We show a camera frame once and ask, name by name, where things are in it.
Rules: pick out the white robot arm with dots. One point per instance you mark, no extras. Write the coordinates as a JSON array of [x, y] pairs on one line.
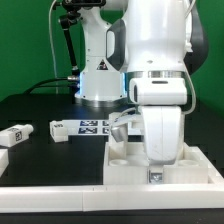
[[148, 44]]

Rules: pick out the white L-shaped fence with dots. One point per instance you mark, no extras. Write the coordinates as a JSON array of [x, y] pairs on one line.
[[114, 197]]

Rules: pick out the white block with tag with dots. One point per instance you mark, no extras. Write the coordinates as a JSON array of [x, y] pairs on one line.
[[58, 131]]

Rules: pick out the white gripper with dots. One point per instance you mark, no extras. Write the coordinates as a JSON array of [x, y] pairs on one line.
[[159, 101]]

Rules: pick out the white marker base plate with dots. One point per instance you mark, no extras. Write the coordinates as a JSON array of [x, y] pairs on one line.
[[82, 127]]

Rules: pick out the white square table top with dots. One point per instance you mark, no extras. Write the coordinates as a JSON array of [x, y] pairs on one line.
[[190, 167]]

